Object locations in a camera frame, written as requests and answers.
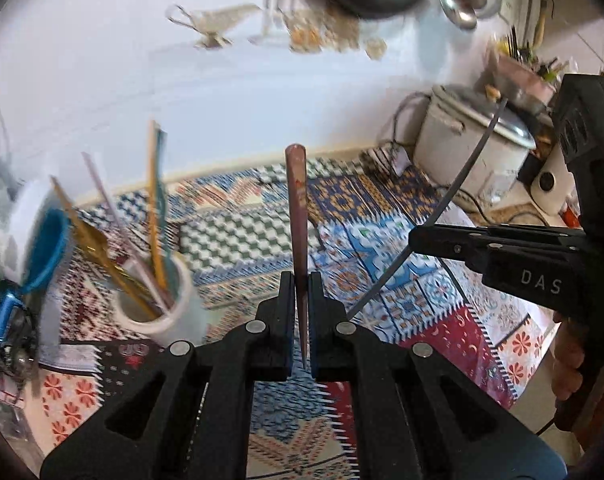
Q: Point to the sauce boat wall decal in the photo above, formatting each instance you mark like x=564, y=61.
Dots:
x=209, y=20

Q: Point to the brown wooden utensil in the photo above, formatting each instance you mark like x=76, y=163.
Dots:
x=297, y=220

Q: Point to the steel ladle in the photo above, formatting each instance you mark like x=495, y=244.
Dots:
x=462, y=12

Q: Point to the thin grey metal utensil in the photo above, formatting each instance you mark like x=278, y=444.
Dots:
x=462, y=180

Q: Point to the pink stick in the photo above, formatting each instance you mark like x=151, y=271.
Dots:
x=114, y=217

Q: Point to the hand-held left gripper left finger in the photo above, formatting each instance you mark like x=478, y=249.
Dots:
x=286, y=310

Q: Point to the white cup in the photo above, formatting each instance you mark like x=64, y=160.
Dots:
x=167, y=310

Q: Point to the blue mug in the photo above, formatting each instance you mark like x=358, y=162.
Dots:
x=49, y=250

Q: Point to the yellow chopstick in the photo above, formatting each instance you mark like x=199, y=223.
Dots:
x=154, y=195

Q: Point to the white small appliance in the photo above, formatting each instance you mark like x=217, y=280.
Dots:
x=549, y=185

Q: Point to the person's right hand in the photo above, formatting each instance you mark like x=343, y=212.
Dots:
x=569, y=360

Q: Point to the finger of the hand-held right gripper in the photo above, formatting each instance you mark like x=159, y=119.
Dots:
x=447, y=236
x=457, y=256

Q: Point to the white power plug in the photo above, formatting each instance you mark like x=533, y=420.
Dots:
x=400, y=162

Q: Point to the white plastic container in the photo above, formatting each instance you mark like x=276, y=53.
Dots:
x=29, y=210

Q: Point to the white rice cooker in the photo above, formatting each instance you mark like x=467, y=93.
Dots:
x=472, y=145

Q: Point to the blue metal clip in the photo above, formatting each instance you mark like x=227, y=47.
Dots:
x=4, y=315

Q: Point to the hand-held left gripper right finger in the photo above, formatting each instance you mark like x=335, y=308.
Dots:
x=319, y=310

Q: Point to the patterned tablecloth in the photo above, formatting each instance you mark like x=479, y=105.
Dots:
x=262, y=230

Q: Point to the pink utensil basket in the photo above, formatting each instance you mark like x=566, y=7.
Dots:
x=524, y=72

